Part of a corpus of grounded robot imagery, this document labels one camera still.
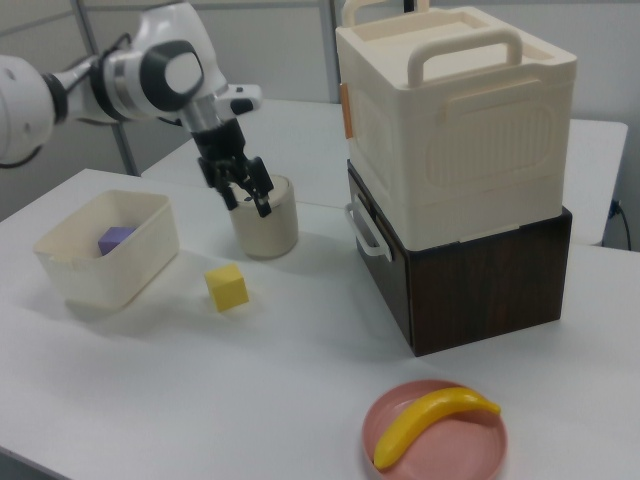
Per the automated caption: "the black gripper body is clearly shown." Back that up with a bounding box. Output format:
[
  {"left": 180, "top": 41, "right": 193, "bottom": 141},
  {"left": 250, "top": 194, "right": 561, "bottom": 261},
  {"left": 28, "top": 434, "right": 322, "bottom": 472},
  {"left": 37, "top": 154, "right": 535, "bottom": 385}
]
[{"left": 191, "top": 119, "right": 252, "bottom": 187}]

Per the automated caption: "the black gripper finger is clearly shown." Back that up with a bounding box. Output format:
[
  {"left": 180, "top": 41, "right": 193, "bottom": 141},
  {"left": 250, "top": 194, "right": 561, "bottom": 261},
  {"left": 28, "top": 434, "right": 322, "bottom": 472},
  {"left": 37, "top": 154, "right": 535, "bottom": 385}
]
[
  {"left": 241, "top": 156, "right": 274, "bottom": 219},
  {"left": 198, "top": 158, "right": 239, "bottom": 212}
]

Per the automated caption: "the wooden drawer with white handle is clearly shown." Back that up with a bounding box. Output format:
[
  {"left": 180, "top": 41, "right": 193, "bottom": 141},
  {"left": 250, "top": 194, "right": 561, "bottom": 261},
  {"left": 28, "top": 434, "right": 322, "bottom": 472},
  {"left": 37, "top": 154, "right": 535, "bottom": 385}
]
[{"left": 344, "top": 159, "right": 413, "bottom": 354}]

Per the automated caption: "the cream lidded trash can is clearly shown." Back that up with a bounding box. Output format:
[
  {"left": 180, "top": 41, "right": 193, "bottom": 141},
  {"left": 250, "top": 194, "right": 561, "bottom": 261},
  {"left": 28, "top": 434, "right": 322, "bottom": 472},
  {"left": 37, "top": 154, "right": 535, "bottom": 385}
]
[{"left": 229, "top": 173, "right": 301, "bottom": 260}]

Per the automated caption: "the yellow cube block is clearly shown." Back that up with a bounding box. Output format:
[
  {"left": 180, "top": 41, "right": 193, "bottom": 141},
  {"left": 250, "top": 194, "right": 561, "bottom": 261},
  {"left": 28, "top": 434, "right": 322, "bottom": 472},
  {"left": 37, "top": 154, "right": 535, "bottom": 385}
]
[{"left": 204, "top": 264, "right": 250, "bottom": 314}]

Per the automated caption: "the purple cube block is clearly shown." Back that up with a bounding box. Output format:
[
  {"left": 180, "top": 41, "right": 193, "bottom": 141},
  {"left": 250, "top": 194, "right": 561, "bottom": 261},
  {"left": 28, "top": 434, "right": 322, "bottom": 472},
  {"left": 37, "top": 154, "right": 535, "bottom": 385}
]
[{"left": 97, "top": 225, "right": 139, "bottom": 258}]

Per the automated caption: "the cream open plastic bin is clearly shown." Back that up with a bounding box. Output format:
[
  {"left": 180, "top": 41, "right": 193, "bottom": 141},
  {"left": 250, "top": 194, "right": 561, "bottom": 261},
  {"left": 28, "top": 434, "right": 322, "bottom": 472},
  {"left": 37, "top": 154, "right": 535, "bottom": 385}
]
[{"left": 32, "top": 189, "right": 181, "bottom": 313}]

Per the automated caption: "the cream plastic storage box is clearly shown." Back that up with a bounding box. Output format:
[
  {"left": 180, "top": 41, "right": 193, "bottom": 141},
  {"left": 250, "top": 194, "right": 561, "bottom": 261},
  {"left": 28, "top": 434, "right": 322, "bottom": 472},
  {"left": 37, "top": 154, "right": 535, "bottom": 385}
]
[{"left": 334, "top": 0, "right": 581, "bottom": 252}]

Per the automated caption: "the dark brown wooden cabinet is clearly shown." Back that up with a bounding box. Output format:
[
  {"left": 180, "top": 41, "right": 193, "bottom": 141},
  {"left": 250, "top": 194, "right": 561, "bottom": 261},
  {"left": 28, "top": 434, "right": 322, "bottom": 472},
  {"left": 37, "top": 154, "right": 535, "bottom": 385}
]
[{"left": 406, "top": 203, "right": 573, "bottom": 358}]

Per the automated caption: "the yellow toy banana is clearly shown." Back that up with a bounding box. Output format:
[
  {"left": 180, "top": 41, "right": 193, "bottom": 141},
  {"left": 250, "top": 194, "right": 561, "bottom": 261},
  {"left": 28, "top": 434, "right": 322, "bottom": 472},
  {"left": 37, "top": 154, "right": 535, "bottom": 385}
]
[{"left": 373, "top": 385, "right": 503, "bottom": 472}]

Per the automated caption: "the pink round plate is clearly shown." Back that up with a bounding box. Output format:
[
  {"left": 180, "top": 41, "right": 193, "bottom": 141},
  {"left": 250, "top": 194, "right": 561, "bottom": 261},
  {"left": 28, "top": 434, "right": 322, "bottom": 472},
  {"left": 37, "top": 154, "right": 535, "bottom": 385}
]
[{"left": 361, "top": 379, "right": 511, "bottom": 480}]

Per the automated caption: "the black power cable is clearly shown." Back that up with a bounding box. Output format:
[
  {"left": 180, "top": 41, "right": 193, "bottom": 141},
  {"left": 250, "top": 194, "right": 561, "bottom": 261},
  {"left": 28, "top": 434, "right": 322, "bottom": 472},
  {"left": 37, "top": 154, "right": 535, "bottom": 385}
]
[{"left": 610, "top": 198, "right": 633, "bottom": 249}]

